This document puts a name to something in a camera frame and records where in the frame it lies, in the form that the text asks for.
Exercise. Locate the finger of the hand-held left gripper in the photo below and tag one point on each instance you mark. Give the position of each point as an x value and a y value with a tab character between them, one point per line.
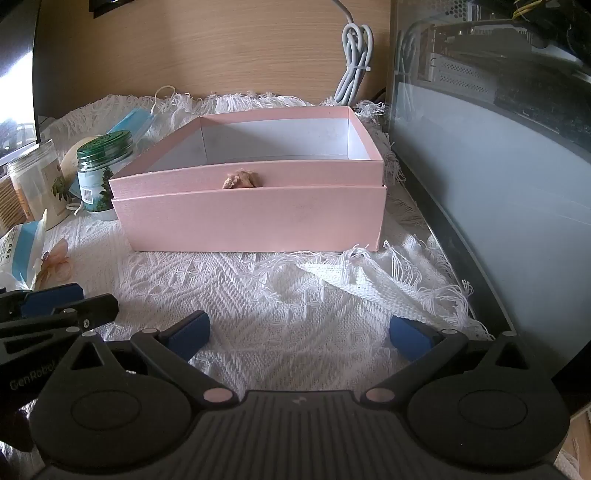
51	300
92	309

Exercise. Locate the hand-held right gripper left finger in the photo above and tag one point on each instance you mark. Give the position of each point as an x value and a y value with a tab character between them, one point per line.
189	334

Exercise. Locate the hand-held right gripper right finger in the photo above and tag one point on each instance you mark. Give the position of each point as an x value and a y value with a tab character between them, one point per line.
408	337

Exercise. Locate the blue white tissue packet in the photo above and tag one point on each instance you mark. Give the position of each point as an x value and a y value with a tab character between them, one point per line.
18	249

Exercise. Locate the pink cardboard box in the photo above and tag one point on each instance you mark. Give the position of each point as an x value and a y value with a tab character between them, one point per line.
258	217

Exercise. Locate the peach ribbon bow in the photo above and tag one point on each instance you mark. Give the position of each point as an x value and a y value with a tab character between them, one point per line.
53	263

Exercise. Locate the white knitted cloth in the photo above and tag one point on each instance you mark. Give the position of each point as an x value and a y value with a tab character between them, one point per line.
286	304

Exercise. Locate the clear plastic jar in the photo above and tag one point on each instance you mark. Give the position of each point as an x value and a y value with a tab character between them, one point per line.
37	184

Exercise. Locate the green lidded glass jar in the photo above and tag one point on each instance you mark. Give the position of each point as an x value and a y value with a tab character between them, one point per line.
99	184

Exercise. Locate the cream round ball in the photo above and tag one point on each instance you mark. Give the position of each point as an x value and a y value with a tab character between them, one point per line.
71	159

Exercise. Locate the small beige bow knob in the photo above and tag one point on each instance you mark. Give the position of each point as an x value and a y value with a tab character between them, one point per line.
241	180

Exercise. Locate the glass panel computer case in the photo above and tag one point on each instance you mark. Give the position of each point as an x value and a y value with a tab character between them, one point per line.
498	184

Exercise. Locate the blue face mask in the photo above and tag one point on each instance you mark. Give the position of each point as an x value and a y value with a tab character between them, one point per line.
129	127

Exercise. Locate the black monitor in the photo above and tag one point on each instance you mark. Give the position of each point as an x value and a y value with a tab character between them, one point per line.
16	69

